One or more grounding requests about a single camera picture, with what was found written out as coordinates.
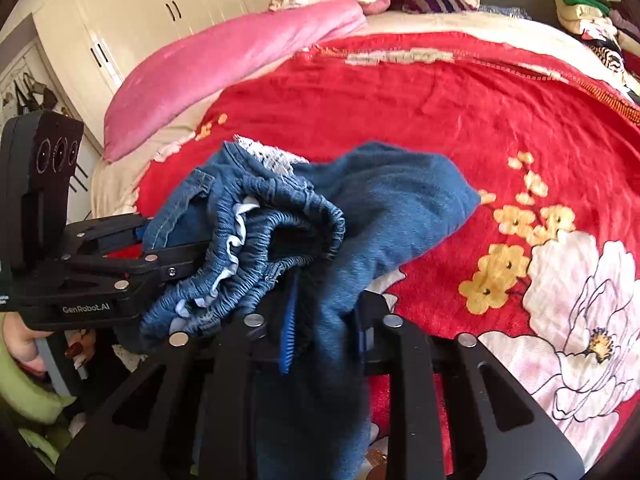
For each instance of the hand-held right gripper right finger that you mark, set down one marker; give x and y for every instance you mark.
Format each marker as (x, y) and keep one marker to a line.
(359, 342)

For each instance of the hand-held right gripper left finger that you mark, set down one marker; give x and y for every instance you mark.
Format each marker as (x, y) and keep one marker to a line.
(287, 335)

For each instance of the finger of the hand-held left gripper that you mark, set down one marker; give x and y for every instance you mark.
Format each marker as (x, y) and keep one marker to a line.
(100, 229)
(170, 265)

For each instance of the blue denim pants white lace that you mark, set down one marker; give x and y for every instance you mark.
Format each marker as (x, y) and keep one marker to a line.
(400, 195)

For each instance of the person's left forearm green sleeve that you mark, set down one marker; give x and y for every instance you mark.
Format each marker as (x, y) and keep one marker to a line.
(30, 405)

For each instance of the person's left hand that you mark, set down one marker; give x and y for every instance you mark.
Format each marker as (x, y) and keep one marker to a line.
(20, 340)

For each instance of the hanging bags on hooks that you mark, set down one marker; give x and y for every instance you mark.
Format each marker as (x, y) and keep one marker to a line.
(30, 92)

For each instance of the pink quilt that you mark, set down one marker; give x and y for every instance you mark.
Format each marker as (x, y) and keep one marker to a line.
(225, 60)

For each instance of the cream wardrobe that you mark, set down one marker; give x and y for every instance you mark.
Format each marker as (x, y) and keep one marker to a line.
(150, 10)

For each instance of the red floral blanket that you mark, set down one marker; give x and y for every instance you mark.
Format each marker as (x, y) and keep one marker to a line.
(400, 100)

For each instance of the bed with cream sheet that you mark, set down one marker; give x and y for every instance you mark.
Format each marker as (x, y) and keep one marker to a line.
(450, 22)

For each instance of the blue fringed cloth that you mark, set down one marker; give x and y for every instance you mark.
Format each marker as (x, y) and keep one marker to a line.
(505, 11)

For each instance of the stack of folded clothes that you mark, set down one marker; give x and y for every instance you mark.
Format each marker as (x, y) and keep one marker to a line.
(590, 30)

